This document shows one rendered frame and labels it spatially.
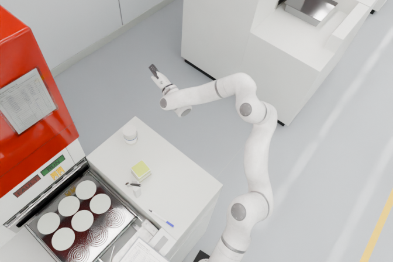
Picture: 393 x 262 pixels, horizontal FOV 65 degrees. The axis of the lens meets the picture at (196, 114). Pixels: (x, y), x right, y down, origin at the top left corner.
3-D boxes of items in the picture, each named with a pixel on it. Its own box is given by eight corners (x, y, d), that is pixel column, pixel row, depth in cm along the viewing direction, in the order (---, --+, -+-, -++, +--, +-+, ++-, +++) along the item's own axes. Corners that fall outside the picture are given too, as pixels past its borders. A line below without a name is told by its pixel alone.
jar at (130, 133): (121, 140, 165) (119, 130, 157) (131, 131, 168) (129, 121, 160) (131, 147, 162) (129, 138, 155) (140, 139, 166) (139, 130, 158)
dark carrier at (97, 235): (28, 224, 143) (28, 224, 143) (88, 173, 160) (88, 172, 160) (76, 278, 132) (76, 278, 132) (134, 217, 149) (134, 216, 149)
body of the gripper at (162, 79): (159, 93, 155) (148, 77, 158) (168, 97, 164) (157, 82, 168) (170, 83, 153) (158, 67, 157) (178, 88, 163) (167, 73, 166)
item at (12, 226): (14, 231, 146) (6, 226, 138) (89, 167, 167) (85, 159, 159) (16, 234, 145) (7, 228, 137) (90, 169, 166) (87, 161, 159)
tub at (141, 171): (130, 173, 154) (129, 167, 149) (142, 164, 157) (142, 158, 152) (140, 184, 151) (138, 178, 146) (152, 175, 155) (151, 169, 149)
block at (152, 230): (141, 226, 148) (141, 224, 146) (147, 220, 150) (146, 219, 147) (154, 237, 146) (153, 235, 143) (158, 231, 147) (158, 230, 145)
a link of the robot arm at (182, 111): (160, 99, 156) (172, 99, 163) (175, 119, 151) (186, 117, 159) (169, 88, 152) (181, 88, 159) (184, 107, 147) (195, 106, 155)
